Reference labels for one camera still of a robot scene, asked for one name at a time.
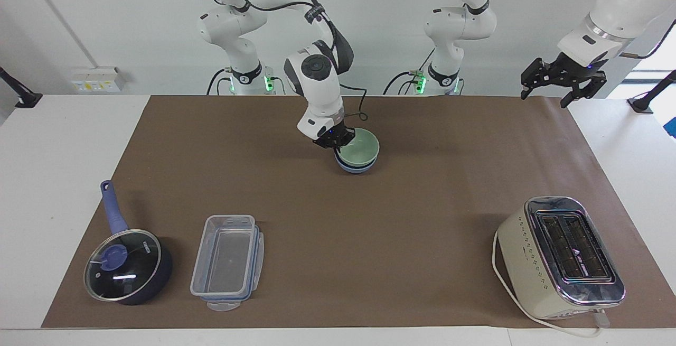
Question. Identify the white wall conduit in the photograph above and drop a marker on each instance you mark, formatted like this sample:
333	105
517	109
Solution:
60	18

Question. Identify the green bowl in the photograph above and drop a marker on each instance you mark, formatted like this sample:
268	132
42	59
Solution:
364	148

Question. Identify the black stand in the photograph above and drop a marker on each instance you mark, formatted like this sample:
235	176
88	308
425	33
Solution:
21	95
647	100

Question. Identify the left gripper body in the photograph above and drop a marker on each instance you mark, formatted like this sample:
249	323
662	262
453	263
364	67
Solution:
575	67

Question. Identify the glass lid with blue knob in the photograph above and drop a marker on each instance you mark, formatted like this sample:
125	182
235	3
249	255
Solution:
122	264

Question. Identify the clear plastic food container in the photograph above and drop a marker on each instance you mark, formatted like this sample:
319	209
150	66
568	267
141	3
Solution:
260	253

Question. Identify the blue saucepan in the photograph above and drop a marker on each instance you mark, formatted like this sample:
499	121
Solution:
113	211

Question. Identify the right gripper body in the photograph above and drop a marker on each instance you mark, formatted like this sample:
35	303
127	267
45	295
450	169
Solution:
332	138

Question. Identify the white wall socket box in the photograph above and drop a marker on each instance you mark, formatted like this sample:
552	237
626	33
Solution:
97	80

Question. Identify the blue bowl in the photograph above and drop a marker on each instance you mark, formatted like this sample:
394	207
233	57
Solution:
358	169

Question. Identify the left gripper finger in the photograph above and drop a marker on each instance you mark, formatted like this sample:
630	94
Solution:
536	74
590	86

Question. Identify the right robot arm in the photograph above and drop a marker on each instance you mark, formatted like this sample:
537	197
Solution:
317	87

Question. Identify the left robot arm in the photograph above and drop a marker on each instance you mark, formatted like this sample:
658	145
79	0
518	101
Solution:
459	24

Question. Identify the cream toaster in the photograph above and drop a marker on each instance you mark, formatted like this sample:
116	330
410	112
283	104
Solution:
533	261

